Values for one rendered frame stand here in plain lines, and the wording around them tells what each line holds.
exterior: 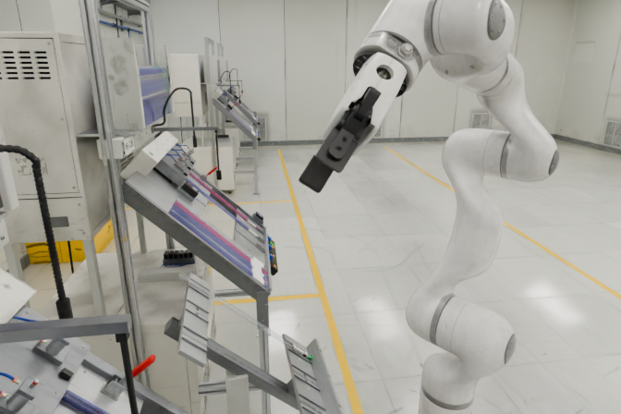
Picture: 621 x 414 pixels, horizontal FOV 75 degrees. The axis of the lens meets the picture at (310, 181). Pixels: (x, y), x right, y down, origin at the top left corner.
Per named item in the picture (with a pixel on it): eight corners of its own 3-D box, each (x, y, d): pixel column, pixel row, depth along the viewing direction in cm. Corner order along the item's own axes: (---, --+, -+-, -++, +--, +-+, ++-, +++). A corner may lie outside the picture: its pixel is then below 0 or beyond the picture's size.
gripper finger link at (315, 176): (345, 151, 52) (320, 193, 50) (338, 158, 55) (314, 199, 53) (324, 138, 52) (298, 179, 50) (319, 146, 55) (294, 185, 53)
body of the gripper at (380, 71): (427, 64, 47) (385, 138, 43) (392, 103, 56) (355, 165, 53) (373, 29, 47) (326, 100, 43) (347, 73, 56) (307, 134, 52)
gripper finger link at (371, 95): (394, 72, 41) (368, 114, 40) (369, 103, 49) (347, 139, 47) (384, 66, 41) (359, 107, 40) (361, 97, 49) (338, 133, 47)
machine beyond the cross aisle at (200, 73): (261, 176, 595) (257, 41, 541) (262, 194, 517) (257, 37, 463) (165, 180, 577) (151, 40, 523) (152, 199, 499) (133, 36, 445)
